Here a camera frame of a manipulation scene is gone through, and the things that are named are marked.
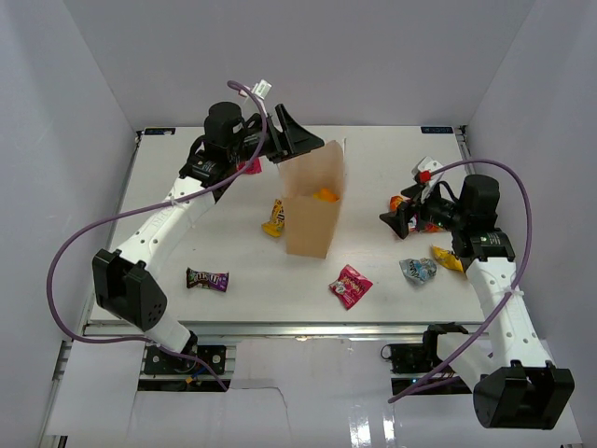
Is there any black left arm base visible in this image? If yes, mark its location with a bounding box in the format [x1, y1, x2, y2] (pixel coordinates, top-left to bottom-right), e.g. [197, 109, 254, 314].
[142, 345, 227, 375]

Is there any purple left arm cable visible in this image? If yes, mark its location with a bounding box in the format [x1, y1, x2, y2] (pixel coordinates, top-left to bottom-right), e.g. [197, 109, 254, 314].
[45, 79, 270, 392]

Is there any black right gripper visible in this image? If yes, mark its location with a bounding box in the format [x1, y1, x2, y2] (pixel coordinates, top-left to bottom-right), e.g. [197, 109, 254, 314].
[381, 180, 468, 239]

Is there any brown purple M&M's packet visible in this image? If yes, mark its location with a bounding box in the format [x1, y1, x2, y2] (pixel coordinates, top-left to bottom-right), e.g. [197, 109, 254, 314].
[186, 268, 229, 292]

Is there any pink candy packet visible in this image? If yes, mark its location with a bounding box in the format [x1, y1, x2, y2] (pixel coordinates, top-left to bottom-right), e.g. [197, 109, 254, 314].
[328, 264, 372, 311]

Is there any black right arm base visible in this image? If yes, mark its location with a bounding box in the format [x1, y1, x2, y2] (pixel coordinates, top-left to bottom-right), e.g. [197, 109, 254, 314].
[380, 323, 471, 395]

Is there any red heart candy packet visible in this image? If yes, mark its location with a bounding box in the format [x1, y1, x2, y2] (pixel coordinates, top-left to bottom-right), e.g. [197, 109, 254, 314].
[237, 159, 262, 175]

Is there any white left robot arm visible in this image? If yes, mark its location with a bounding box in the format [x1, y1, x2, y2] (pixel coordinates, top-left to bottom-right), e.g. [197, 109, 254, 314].
[92, 102, 324, 372]

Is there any orange white snack bag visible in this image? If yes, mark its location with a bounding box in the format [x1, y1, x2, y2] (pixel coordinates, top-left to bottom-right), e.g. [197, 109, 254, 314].
[389, 195, 442, 233]

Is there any blue label corner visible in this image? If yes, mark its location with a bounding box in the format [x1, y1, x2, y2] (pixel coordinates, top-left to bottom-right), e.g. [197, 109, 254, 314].
[143, 127, 176, 136]
[421, 126, 453, 134]

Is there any silver blue snack packet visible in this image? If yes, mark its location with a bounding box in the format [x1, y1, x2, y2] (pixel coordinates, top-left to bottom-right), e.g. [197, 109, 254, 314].
[399, 258, 437, 286]

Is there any yellow m&m's packet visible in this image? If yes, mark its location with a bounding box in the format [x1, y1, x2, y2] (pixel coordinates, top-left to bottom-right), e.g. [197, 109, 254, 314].
[261, 199, 285, 238]
[431, 245, 465, 273]

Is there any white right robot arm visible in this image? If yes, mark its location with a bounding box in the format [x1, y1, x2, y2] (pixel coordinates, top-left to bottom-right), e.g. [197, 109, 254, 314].
[380, 173, 575, 430]

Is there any yellow M&M's packet right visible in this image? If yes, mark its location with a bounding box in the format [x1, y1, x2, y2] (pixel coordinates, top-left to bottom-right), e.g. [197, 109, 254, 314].
[431, 245, 465, 273]

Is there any orange mango gummy bag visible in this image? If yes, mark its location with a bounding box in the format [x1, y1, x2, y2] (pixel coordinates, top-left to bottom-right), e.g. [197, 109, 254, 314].
[312, 188, 340, 203]

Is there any blue label left corner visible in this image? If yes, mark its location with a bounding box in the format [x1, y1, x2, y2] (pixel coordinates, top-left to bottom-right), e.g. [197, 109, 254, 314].
[143, 127, 176, 136]

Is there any blue label right corner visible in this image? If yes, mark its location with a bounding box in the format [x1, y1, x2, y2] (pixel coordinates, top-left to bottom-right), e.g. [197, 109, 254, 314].
[421, 126, 453, 134]

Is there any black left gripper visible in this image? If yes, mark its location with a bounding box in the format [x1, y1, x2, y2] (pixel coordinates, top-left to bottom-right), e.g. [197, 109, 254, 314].
[229, 105, 324, 165]

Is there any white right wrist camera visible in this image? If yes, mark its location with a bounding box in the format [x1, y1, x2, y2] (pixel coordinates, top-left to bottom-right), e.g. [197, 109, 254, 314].
[411, 157, 443, 185]

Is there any brown paper bag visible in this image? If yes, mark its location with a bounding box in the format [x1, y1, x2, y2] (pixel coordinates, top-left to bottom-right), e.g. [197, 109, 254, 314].
[279, 140, 345, 259]

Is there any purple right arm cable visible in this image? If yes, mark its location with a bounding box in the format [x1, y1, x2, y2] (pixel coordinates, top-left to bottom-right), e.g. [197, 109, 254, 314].
[387, 159, 533, 404]

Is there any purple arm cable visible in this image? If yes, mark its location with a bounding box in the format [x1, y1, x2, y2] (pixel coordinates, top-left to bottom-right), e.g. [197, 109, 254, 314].
[387, 159, 533, 404]
[45, 79, 270, 392]

